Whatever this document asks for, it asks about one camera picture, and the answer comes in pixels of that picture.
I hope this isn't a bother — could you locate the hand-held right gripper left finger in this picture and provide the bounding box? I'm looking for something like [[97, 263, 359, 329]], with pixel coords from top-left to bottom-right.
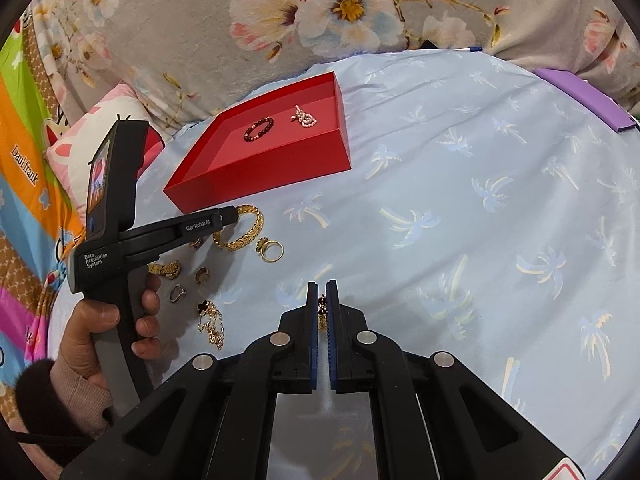
[[60, 281, 321, 480]]

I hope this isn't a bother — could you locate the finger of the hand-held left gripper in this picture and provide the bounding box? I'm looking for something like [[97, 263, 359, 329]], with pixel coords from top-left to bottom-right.
[[125, 204, 241, 262]]

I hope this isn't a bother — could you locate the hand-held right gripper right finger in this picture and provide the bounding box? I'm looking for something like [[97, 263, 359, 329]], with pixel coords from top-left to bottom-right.
[[325, 280, 586, 480]]

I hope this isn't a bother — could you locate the gold braided bangle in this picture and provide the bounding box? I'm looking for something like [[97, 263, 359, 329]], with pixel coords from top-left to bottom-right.
[[212, 204, 265, 253]]

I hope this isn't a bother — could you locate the red jewelry box tray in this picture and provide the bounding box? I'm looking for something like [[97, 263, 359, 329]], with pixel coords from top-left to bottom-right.
[[163, 72, 352, 215]]

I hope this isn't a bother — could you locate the person's left forearm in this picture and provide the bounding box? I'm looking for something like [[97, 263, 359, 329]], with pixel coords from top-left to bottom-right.
[[14, 355, 117, 461]]

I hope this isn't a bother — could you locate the person's left hand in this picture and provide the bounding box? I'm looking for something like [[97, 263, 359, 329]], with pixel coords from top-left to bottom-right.
[[59, 274, 162, 396]]

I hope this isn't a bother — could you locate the pink cartoon pillow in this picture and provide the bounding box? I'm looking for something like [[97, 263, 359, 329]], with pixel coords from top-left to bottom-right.
[[45, 83, 167, 213]]

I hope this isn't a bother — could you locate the colourful cartoon blanket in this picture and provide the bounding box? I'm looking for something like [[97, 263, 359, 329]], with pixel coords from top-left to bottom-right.
[[0, 7, 93, 411]]

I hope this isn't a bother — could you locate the pearl bead pendant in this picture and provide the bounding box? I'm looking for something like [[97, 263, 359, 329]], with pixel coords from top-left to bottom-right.
[[288, 105, 319, 130]]

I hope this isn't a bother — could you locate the light blue palm print sheet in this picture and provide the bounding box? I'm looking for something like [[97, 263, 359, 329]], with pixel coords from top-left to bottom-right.
[[47, 49, 640, 480]]

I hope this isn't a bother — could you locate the grey floral blanket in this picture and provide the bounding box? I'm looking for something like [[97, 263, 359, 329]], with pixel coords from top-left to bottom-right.
[[30, 0, 640, 136]]

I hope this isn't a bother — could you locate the purple book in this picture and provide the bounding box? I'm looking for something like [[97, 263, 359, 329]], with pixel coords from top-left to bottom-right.
[[532, 67, 640, 134]]

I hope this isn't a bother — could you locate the gold chain bracelet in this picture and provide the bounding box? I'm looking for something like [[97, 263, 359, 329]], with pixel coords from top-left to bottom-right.
[[147, 260, 182, 281]]

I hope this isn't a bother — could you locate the gold ring with green stone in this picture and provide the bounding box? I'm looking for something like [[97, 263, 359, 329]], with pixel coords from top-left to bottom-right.
[[254, 238, 285, 264]]

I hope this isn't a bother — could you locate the gold necklace with black clover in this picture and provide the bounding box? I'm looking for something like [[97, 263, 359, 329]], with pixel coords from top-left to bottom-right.
[[194, 299, 226, 351]]

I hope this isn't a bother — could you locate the dark red bead bracelet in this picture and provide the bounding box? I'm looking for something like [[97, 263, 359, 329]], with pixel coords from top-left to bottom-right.
[[243, 116, 276, 144]]

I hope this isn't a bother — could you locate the black cable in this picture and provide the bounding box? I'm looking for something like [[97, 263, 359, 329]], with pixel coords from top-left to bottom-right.
[[14, 432, 97, 450]]

